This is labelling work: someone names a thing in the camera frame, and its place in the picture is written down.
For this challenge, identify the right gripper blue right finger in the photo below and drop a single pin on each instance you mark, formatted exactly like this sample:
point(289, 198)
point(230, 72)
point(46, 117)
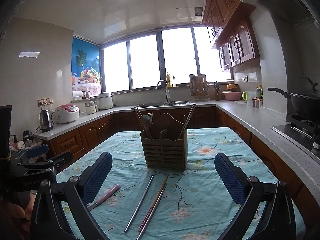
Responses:
point(278, 218)

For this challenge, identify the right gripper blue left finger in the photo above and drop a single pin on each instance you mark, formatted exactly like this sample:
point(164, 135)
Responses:
point(48, 219)

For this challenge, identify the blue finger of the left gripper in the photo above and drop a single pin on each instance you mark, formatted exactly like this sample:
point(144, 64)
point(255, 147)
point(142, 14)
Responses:
point(30, 153)
point(46, 168)

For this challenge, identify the wooden chopstick red tip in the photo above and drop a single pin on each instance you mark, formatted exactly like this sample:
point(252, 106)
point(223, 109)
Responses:
point(153, 202)
point(145, 126)

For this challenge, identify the steel fork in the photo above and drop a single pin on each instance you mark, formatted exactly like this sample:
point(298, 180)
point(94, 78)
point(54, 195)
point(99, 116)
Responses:
point(149, 121)
point(144, 121)

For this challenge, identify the person's left hand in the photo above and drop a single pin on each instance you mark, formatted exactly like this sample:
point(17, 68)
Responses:
point(15, 220)

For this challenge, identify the steel electric kettle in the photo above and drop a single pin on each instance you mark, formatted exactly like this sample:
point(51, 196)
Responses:
point(45, 121)

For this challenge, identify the white red rice cooker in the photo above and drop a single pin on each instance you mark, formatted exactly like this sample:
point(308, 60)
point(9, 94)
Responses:
point(67, 113)

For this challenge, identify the lower wooden cabinets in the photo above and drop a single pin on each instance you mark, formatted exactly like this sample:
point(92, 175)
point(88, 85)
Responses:
point(81, 140)

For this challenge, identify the wooden cabinets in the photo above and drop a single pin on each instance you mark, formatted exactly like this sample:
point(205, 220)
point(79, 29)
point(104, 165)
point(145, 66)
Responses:
point(233, 35)
point(81, 140)

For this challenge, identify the teal floral tablecloth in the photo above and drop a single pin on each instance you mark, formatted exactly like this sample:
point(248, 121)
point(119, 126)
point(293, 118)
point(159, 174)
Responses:
point(195, 203)

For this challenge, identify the small white blender appliance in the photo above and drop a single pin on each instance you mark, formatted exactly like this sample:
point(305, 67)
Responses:
point(90, 107)

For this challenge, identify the paper towel roll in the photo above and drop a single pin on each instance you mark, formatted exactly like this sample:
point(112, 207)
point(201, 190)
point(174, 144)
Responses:
point(77, 95)

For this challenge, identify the gas stove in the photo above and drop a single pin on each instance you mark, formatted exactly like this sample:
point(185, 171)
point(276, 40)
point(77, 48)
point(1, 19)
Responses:
point(303, 133)

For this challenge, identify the spice jar set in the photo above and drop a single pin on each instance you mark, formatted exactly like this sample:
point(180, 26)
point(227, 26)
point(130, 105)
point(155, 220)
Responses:
point(257, 102)

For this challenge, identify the wooden utensil holder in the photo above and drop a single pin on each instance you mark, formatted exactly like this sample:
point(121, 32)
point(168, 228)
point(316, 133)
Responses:
point(165, 144)

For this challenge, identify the pink basin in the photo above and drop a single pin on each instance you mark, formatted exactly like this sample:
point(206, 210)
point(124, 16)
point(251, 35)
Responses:
point(232, 96)

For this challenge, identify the condiment bottle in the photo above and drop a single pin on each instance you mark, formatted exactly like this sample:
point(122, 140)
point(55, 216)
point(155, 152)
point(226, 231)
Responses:
point(259, 91)

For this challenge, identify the black wok with lid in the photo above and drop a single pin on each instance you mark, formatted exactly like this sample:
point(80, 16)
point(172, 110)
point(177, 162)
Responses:
point(306, 103)

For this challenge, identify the fruit poster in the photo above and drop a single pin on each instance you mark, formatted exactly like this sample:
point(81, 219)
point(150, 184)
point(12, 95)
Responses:
point(85, 67)

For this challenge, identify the orange bowl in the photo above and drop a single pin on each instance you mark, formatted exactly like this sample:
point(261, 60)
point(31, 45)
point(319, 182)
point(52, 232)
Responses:
point(231, 87)

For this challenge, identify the wooden cutting board rack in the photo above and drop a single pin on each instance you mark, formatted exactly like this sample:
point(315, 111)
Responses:
point(198, 86)

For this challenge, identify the sink faucet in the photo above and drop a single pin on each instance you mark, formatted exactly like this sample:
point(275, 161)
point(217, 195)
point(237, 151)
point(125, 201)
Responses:
point(167, 92)

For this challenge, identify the yellow dish soap bottle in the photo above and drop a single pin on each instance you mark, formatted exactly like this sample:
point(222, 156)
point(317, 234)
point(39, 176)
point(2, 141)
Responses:
point(168, 80)

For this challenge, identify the upper wooden cabinets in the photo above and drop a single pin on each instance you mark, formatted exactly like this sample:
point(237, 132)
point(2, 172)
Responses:
point(233, 35)

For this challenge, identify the wall power socket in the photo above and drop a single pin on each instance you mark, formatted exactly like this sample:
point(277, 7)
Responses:
point(45, 101)

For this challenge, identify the pink handled knife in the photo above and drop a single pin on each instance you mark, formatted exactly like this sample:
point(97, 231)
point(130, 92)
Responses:
point(106, 195)

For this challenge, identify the window frame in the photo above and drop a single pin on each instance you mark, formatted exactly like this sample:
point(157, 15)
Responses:
point(140, 62)

